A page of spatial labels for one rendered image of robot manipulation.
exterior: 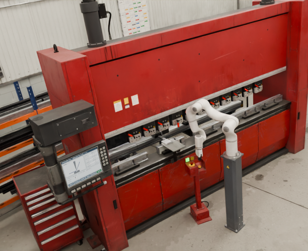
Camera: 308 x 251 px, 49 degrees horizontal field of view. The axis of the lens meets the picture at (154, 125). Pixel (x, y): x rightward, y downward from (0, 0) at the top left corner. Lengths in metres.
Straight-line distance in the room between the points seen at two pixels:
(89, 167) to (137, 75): 1.16
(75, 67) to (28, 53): 4.38
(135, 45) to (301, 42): 2.50
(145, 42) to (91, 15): 0.62
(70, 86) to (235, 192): 2.11
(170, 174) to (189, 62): 1.37
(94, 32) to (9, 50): 4.02
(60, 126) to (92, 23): 1.13
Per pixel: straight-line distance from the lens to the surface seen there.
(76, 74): 3.12
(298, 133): 5.63
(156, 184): 4.11
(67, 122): 2.83
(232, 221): 4.17
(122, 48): 3.48
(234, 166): 3.70
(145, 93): 3.72
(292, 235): 4.28
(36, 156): 5.02
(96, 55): 3.37
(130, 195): 3.97
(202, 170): 4.03
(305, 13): 5.08
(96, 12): 3.45
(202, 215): 4.38
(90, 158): 3.01
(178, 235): 4.25
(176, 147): 3.95
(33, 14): 7.46
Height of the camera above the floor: 2.91
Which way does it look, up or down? 25 degrees down
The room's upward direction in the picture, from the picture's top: 8 degrees counter-clockwise
